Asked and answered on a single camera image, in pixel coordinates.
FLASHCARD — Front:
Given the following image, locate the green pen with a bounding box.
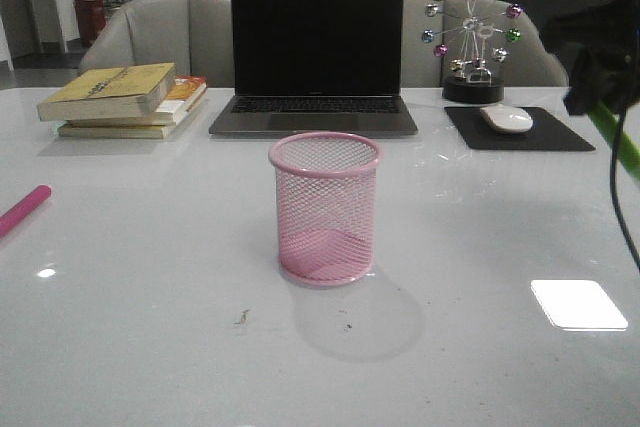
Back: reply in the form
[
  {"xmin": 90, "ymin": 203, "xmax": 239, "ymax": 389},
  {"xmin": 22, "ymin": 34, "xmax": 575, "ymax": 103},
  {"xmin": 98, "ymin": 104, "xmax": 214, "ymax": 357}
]
[{"xmin": 587, "ymin": 101, "xmax": 640, "ymax": 178}]

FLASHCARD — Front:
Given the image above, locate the black mouse pad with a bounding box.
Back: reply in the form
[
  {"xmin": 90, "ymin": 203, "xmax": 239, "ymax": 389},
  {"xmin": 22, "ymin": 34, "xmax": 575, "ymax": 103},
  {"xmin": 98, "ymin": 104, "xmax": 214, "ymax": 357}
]
[{"xmin": 445, "ymin": 106, "xmax": 595, "ymax": 152}]

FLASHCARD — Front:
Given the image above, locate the right grey armchair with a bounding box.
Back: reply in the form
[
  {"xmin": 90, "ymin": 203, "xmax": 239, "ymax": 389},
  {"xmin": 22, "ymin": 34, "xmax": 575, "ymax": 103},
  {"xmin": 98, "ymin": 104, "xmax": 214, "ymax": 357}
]
[{"xmin": 401, "ymin": 0, "xmax": 568, "ymax": 88}]

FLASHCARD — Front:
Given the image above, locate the ferris wheel desk ornament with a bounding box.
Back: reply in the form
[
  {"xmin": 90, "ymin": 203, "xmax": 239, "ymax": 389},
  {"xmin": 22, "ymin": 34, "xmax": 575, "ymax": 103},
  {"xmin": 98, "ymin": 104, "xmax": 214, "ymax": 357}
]
[{"xmin": 421, "ymin": 0, "xmax": 524, "ymax": 105}]

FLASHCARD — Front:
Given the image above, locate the black cable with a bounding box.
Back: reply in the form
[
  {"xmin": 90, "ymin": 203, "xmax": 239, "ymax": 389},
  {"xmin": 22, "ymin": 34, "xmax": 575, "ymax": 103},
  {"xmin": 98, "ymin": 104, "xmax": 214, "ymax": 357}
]
[{"xmin": 610, "ymin": 106, "xmax": 640, "ymax": 273}]

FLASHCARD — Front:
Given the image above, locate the grey armchair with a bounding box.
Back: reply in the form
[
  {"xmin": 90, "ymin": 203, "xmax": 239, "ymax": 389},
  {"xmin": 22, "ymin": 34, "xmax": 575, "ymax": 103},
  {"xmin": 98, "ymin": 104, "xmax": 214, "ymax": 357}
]
[
  {"xmin": 78, "ymin": 0, "xmax": 234, "ymax": 88},
  {"xmin": 401, "ymin": 0, "xmax": 568, "ymax": 88}
]

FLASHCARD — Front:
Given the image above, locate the orange cover book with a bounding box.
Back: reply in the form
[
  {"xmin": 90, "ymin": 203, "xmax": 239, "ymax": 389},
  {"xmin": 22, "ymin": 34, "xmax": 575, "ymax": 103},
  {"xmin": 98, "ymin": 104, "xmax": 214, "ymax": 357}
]
[{"xmin": 69, "ymin": 76, "xmax": 207, "ymax": 127}]

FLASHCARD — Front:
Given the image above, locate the red trash bin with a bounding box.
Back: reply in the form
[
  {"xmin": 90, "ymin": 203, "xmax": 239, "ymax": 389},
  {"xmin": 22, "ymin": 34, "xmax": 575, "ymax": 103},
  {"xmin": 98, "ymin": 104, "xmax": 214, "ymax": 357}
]
[{"xmin": 74, "ymin": 0, "xmax": 106, "ymax": 47}]

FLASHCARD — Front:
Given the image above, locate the grey laptop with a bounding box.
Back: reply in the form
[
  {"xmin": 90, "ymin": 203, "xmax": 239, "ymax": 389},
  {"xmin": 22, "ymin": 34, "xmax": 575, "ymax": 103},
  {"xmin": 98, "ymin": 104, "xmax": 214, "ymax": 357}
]
[{"xmin": 209, "ymin": 0, "xmax": 417, "ymax": 138}]

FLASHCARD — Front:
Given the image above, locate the pink mesh pen holder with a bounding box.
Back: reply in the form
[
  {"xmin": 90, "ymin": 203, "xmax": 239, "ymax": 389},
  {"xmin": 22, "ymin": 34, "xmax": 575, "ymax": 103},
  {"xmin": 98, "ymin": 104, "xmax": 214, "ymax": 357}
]
[{"xmin": 268, "ymin": 131, "xmax": 382, "ymax": 286}]

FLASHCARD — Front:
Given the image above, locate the left grey armchair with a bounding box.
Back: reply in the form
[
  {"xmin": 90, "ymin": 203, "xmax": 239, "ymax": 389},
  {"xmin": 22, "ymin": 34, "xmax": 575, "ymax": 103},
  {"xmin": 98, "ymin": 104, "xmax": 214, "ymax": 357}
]
[{"xmin": 78, "ymin": 0, "xmax": 234, "ymax": 88}]

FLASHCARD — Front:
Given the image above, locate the bottom beige book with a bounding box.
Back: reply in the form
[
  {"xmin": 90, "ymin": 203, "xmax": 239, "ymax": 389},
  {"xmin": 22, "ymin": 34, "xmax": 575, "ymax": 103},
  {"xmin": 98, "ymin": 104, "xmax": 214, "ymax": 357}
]
[{"xmin": 57, "ymin": 96, "xmax": 204, "ymax": 139}]

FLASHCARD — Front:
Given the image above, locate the pink pen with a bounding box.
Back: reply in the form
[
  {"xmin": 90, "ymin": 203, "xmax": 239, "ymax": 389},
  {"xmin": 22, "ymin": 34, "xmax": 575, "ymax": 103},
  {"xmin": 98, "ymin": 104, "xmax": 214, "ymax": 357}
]
[{"xmin": 1, "ymin": 185, "xmax": 52, "ymax": 237}]

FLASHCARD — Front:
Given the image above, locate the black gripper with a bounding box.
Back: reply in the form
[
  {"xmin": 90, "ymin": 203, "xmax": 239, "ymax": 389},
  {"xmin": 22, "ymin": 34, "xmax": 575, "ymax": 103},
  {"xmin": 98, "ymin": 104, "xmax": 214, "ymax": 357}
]
[{"xmin": 542, "ymin": 0, "xmax": 639, "ymax": 115}]

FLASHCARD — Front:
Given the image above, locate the white computer mouse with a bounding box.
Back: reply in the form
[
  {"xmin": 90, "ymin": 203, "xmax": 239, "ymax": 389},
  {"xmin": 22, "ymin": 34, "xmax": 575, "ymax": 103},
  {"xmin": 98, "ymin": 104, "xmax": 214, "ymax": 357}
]
[{"xmin": 479, "ymin": 104, "xmax": 534, "ymax": 134}]

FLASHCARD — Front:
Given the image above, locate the yellow top book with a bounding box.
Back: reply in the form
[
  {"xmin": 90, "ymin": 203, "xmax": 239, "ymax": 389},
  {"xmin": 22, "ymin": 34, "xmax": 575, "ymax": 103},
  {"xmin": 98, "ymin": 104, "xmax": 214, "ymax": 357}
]
[{"xmin": 37, "ymin": 63, "xmax": 176, "ymax": 121}]

